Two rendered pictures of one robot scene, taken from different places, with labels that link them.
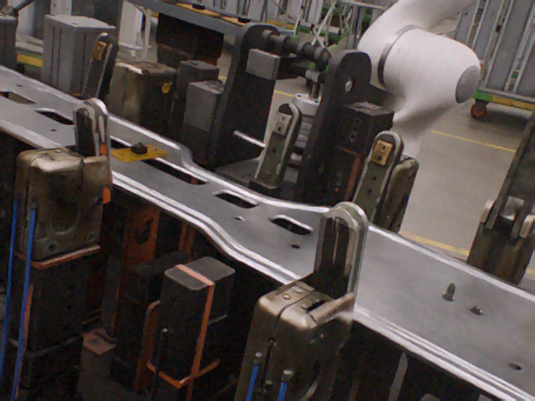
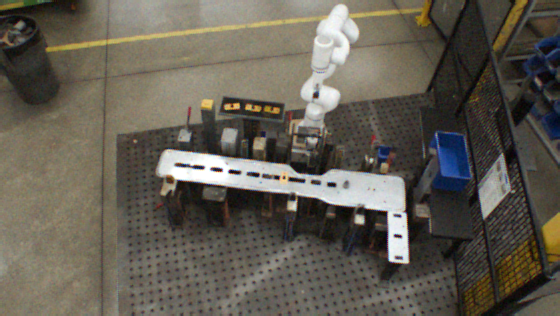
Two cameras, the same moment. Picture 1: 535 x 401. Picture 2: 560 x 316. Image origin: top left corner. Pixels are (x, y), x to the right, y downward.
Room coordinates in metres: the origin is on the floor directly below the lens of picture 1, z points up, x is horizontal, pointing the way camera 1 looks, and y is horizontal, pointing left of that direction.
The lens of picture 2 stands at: (-0.24, 0.85, 2.99)
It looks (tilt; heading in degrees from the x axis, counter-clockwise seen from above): 54 degrees down; 333
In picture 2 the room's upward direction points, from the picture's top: 3 degrees clockwise
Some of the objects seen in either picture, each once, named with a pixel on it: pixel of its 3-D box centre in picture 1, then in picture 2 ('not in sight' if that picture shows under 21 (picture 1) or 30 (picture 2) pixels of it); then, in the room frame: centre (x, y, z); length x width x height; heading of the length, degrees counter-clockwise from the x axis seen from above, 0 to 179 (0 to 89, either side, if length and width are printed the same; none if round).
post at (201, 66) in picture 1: (183, 174); (271, 155); (1.12, 0.16, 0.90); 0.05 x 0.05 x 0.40; 58
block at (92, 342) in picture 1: (132, 250); (282, 190); (0.90, 0.18, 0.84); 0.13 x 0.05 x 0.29; 148
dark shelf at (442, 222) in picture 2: not in sight; (443, 167); (0.59, -0.68, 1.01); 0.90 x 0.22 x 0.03; 148
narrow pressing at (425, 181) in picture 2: not in sight; (426, 179); (0.50, -0.42, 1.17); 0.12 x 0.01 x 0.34; 148
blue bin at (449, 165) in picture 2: not in sight; (449, 161); (0.57, -0.67, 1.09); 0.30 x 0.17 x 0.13; 149
